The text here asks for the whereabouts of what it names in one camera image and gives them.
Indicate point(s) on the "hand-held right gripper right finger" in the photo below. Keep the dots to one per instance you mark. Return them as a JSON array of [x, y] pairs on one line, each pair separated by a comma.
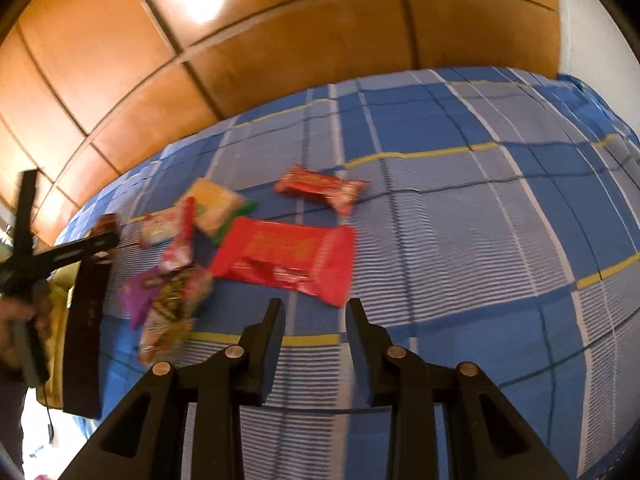
[[362, 355]]

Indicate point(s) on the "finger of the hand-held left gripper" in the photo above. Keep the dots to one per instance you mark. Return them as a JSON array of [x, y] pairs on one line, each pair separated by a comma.
[[27, 215], [75, 251]]

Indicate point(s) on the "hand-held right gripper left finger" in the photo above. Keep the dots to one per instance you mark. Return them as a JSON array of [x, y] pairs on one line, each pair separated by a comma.
[[267, 350]]

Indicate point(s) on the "dark brown gift box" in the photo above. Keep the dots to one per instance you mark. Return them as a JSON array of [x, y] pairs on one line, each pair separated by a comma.
[[90, 340]]

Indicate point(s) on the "purple snack packet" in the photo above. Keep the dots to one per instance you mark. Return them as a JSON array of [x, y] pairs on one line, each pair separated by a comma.
[[137, 297]]

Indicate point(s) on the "red-ended clear rice-cake packet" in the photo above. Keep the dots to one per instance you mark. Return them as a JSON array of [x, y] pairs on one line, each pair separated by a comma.
[[160, 227]]

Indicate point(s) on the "large red snack packet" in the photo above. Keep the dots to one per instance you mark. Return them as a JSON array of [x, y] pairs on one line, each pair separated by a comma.
[[285, 255]]

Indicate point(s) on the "clear mixed nut packet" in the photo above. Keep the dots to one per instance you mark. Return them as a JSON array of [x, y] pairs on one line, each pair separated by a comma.
[[170, 310]]

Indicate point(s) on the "small red candy packet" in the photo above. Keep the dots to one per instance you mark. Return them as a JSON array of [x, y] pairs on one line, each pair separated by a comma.
[[182, 247]]

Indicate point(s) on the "yellow green-edged cracker packet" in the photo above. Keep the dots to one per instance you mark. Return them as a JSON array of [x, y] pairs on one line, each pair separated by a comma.
[[215, 207]]

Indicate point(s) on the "red gold-print snack bar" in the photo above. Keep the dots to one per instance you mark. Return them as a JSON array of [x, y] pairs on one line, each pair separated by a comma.
[[315, 187]]

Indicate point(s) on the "person's left hand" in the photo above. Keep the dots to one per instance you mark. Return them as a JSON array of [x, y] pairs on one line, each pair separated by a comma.
[[11, 312]]

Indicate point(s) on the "blue plaid bed sheet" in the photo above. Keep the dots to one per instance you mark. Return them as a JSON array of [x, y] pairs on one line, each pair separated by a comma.
[[450, 260]]

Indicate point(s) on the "wooden panelled wardrobe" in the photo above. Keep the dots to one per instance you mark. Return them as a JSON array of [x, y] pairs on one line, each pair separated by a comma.
[[300, 35]]

